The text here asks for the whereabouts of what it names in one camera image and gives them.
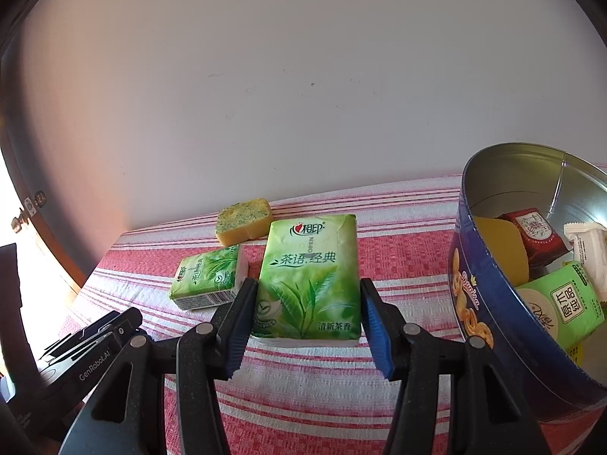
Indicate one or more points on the wooden window frame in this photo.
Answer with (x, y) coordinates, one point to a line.
(42, 246)

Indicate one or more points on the yellow cracker packet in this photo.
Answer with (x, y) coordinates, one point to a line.
(574, 354)

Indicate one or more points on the green tissue pack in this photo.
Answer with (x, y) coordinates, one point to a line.
(308, 284)
(559, 308)
(208, 277)

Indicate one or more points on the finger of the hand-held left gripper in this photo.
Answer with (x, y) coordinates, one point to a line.
(71, 348)
(121, 322)

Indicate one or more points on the yellow sponge with speckled top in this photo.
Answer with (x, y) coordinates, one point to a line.
(244, 220)

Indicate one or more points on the white snack packet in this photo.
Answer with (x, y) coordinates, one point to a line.
(588, 251)

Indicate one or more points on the round blue cookie tin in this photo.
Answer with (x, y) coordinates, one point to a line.
(479, 303)

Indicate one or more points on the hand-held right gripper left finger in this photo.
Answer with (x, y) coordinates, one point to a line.
(234, 336)

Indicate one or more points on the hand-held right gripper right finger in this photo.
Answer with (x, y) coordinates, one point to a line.
(379, 336)

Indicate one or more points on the red snack packet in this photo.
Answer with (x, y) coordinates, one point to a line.
(536, 234)

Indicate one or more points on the black panel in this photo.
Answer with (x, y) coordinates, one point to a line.
(14, 303)

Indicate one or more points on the metal window latch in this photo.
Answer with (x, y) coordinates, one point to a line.
(28, 211)

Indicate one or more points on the red striped bed sheet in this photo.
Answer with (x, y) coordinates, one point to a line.
(332, 388)

